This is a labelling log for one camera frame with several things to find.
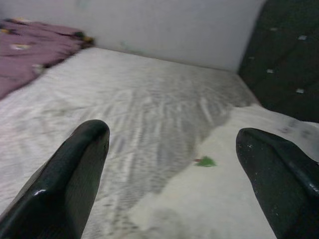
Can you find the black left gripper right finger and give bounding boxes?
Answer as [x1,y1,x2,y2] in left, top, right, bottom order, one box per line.
[236,128,319,239]

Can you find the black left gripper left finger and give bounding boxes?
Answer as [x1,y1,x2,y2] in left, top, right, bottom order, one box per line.
[0,119,111,239]

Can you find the white pillow with green tree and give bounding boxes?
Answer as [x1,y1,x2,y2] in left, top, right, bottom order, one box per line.
[126,104,319,239]

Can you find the white quilted mattress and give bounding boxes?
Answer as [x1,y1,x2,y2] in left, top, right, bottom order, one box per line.
[0,47,258,239]

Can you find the dark tufted headboard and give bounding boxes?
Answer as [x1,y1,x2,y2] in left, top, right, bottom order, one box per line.
[238,0,319,123]

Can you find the purple cartoon mouse blanket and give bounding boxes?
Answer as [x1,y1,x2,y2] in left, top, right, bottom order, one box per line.
[0,18,96,101]

